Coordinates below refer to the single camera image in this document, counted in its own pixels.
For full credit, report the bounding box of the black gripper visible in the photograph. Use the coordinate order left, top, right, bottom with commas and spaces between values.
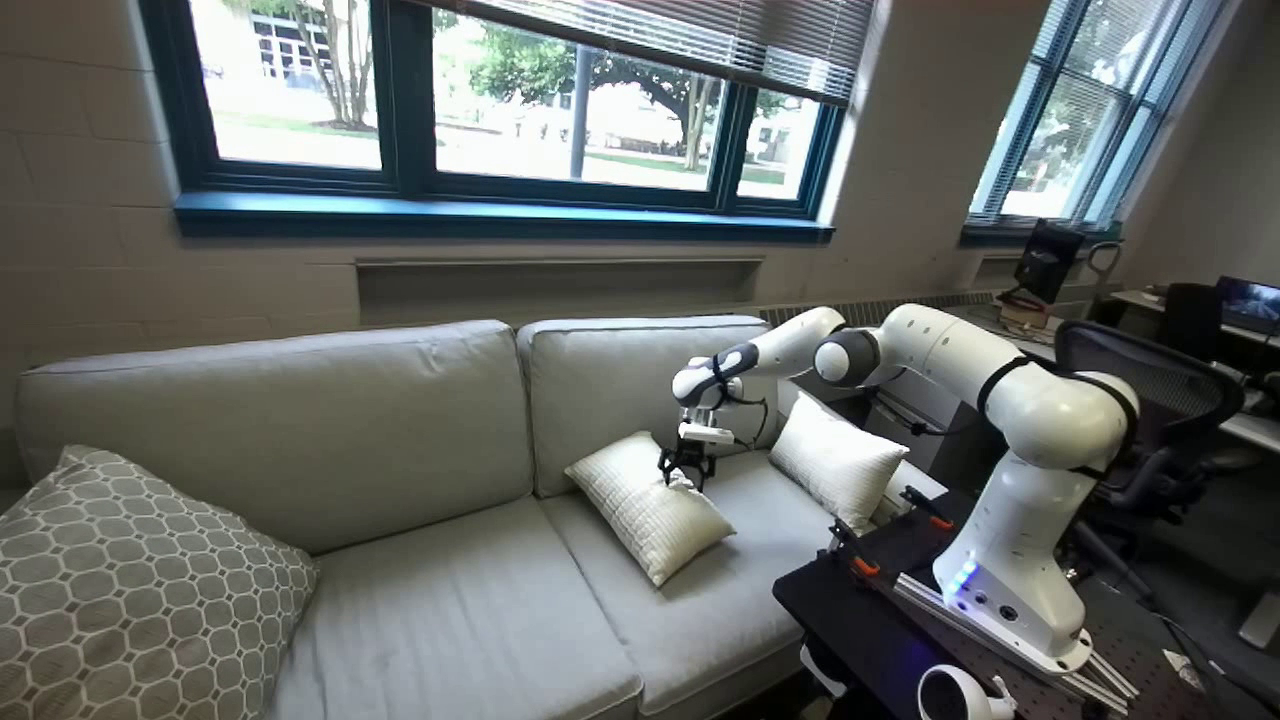
659, 438, 723, 497

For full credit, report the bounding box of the cream throw pillow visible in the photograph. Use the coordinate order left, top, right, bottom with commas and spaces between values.
560, 428, 736, 589

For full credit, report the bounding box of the white throw pillow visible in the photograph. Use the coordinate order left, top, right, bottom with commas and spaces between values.
767, 393, 911, 535

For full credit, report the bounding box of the grey geometric patterned pillow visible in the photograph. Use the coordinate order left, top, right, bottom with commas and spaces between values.
0, 438, 319, 720

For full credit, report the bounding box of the black robot table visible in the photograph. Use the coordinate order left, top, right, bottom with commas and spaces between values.
772, 484, 1204, 720

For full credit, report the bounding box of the grey fabric sofa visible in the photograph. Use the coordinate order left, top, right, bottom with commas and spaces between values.
11, 311, 951, 720

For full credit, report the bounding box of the white VR controller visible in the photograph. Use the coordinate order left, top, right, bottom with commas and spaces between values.
911, 658, 1021, 720

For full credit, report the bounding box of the black device on sill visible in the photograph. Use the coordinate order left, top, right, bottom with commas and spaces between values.
1012, 219, 1092, 308

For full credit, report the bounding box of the grey window blind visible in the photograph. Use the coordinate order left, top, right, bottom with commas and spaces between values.
425, 0, 875, 105

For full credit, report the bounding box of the wide blue framed window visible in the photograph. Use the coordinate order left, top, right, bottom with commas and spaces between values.
135, 0, 855, 243

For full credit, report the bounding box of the black office chair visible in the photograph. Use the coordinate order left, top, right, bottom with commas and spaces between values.
1051, 316, 1252, 564

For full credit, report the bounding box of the narrow light blue window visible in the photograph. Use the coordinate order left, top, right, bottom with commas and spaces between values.
959, 0, 1242, 243

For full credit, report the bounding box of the black computer case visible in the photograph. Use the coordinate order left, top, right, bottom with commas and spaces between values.
1154, 280, 1223, 367

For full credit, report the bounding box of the black computer monitor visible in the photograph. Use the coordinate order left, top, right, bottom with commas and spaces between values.
1211, 272, 1280, 339

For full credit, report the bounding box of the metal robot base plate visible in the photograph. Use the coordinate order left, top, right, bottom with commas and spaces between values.
887, 566, 1143, 717

